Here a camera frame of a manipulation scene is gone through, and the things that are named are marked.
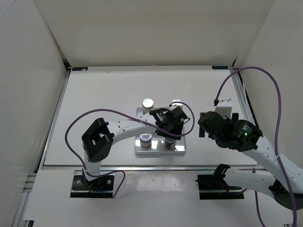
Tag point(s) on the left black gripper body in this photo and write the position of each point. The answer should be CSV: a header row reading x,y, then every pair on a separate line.
x,y
176,128

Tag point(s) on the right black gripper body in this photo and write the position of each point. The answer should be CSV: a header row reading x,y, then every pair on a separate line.
x,y
234,117

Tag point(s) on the blue label white jar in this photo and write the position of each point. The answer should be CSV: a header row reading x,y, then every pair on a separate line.
x,y
147,105
176,102

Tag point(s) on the dark spice jar silver lid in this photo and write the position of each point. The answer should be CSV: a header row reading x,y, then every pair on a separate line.
x,y
169,143

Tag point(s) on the red label spice jar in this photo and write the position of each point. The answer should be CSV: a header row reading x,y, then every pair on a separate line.
x,y
146,140

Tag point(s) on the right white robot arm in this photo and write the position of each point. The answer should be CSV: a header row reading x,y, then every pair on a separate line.
x,y
284,183

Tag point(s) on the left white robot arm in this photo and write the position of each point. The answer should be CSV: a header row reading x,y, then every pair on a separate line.
x,y
101,135

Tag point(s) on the white tiered organizer tray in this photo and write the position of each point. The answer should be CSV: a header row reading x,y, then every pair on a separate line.
x,y
158,149

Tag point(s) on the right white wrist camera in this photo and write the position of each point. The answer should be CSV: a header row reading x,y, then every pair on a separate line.
x,y
224,108

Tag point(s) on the right aluminium frame rail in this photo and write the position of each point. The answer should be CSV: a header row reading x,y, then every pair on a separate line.
x,y
243,99

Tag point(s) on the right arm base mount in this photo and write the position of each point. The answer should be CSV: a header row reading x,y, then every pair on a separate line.
x,y
217,189

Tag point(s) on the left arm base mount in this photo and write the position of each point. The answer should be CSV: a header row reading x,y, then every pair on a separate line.
x,y
99,188

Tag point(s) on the front aluminium rail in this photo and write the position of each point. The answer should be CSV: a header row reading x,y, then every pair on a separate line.
x,y
135,168

